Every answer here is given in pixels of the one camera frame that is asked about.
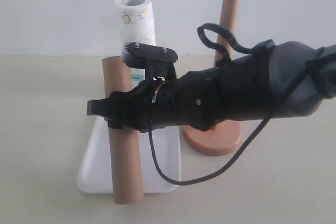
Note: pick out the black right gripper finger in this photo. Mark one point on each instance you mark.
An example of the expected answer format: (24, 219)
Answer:
(113, 124)
(110, 107)

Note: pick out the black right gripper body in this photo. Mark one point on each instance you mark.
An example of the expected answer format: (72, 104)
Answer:
(194, 99)

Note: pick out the brown cardboard tube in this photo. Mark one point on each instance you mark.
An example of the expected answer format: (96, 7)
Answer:
(127, 182)

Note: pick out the patterned white paper towel roll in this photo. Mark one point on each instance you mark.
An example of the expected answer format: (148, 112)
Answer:
(136, 21)

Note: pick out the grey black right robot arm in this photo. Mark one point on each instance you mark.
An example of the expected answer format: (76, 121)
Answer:
(283, 81)

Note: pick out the wooden paper towel holder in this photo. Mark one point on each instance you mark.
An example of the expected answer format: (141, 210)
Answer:
(224, 137)

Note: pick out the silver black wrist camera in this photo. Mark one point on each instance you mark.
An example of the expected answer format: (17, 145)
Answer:
(157, 62)

